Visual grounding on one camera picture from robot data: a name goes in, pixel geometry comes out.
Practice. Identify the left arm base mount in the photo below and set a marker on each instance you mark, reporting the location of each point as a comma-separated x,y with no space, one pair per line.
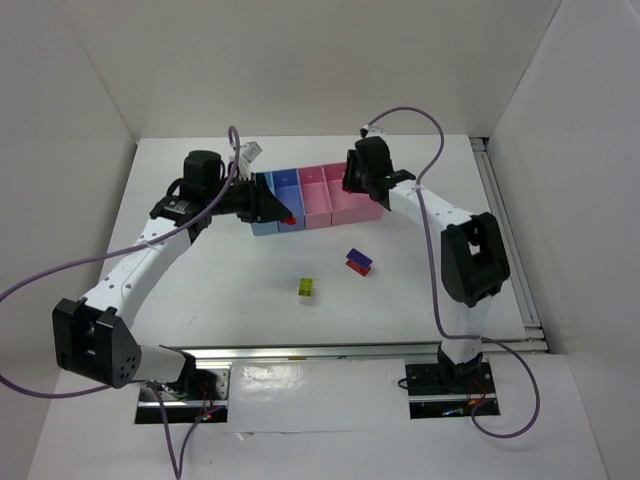
207,396

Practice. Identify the dark blue bin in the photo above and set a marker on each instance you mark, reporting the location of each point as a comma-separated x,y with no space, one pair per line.
287,190

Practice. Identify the red lego under blue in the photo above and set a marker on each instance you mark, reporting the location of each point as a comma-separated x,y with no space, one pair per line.
363,271

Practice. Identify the light blue bin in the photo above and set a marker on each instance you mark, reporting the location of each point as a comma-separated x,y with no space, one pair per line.
268,228

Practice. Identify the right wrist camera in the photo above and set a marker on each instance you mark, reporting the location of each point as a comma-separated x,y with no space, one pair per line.
368,131

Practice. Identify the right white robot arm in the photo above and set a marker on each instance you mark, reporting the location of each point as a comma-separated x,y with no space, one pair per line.
467,261

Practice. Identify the aluminium front rail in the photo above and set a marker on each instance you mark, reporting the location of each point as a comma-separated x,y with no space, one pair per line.
301,352

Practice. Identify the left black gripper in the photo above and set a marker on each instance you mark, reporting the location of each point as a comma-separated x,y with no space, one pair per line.
257,198

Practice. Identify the small pink bin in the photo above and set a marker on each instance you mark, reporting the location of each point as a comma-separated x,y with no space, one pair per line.
315,197

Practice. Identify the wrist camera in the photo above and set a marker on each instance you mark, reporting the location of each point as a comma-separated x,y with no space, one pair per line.
248,153
368,131

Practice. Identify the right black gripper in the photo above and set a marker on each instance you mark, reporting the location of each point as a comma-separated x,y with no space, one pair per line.
351,171

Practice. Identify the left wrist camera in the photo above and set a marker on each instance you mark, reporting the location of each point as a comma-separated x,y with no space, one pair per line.
248,153

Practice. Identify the yellow green lego block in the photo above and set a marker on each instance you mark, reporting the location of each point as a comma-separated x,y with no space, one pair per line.
306,291

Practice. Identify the large pink bin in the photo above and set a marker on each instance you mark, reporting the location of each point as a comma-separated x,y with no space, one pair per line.
348,208

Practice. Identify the blue lego brick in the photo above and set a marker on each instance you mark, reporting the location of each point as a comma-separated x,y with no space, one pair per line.
358,258

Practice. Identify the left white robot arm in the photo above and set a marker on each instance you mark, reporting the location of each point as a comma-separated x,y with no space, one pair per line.
92,335

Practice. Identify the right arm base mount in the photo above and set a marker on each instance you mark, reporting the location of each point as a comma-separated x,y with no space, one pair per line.
431,396

